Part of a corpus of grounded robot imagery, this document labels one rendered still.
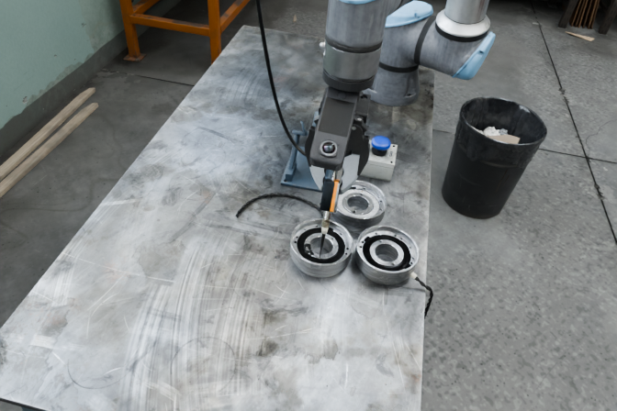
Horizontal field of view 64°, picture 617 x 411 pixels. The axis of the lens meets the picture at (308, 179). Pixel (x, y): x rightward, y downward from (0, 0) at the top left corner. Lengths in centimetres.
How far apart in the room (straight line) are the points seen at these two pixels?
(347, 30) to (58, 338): 58
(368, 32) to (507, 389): 137
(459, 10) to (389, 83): 25
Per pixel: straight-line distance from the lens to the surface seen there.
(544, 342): 194
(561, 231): 236
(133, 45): 315
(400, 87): 125
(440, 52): 117
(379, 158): 101
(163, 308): 80
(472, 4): 111
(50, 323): 83
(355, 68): 64
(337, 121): 66
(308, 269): 81
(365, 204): 94
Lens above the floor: 145
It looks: 41 degrees down
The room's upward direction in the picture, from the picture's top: 6 degrees clockwise
